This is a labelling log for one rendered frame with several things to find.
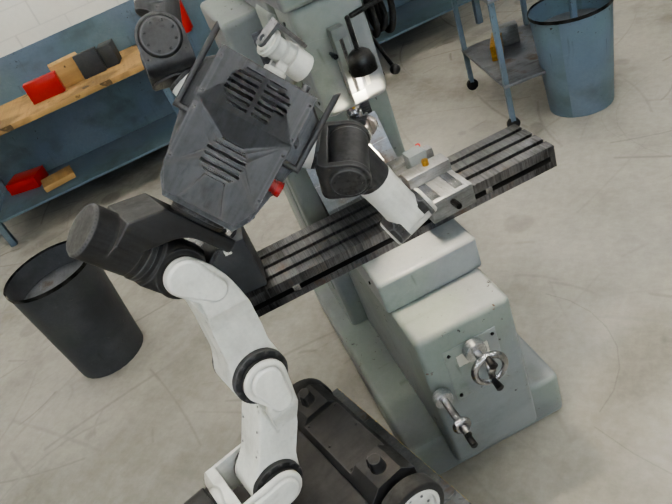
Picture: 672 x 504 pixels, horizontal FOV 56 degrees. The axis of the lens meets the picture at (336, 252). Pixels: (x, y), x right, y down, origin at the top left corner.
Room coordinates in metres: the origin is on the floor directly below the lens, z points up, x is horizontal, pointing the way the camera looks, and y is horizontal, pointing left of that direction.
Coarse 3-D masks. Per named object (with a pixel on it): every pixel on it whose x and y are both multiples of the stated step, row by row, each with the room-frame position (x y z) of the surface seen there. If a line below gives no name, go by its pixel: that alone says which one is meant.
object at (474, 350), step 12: (468, 348) 1.31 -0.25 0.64; (480, 348) 1.31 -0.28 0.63; (468, 360) 1.30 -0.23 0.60; (480, 360) 1.23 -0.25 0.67; (492, 360) 1.21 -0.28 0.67; (504, 360) 1.23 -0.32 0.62; (480, 372) 1.23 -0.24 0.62; (492, 372) 1.22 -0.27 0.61; (504, 372) 1.23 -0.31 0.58; (480, 384) 1.22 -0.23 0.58
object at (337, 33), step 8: (336, 24) 1.67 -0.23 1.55; (328, 32) 1.66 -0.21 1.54; (336, 32) 1.64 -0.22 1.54; (344, 32) 1.64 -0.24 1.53; (336, 40) 1.64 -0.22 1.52; (344, 40) 1.64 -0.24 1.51; (336, 48) 1.64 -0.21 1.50; (344, 48) 1.64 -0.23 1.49; (344, 56) 1.64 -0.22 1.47; (344, 64) 1.64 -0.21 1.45; (344, 72) 1.64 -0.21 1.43; (344, 80) 1.67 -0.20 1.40; (352, 80) 1.64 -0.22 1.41; (360, 80) 1.64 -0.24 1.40; (352, 88) 1.64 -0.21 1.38; (360, 88) 1.64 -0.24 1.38; (352, 96) 1.64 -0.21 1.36; (360, 96) 1.64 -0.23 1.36
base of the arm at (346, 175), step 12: (348, 120) 1.28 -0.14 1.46; (324, 132) 1.27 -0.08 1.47; (324, 144) 1.23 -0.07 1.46; (324, 156) 1.20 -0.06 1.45; (324, 168) 1.17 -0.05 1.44; (336, 168) 1.16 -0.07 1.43; (348, 168) 1.15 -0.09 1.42; (360, 168) 1.15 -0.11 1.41; (324, 180) 1.18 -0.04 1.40; (336, 180) 1.17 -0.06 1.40; (348, 180) 1.16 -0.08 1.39; (360, 180) 1.16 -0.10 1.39; (324, 192) 1.20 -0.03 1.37; (336, 192) 1.18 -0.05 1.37; (348, 192) 1.17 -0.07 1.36; (360, 192) 1.17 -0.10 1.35
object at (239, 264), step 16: (192, 240) 1.71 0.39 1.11; (240, 240) 1.62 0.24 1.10; (224, 256) 1.62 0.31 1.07; (240, 256) 1.62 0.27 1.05; (256, 256) 1.69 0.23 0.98; (224, 272) 1.62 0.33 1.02; (240, 272) 1.62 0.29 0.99; (256, 272) 1.62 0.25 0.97; (240, 288) 1.62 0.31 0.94; (256, 288) 1.62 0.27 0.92
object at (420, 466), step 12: (336, 396) 1.57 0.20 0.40; (360, 408) 1.48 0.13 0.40; (372, 420) 1.41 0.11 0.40; (384, 432) 1.35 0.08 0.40; (396, 444) 1.29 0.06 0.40; (408, 456) 1.23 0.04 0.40; (420, 468) 1.17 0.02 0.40; (444, 480) 1.11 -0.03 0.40; (444, 492) 1.07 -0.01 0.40; (456, 492) 1.06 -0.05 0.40
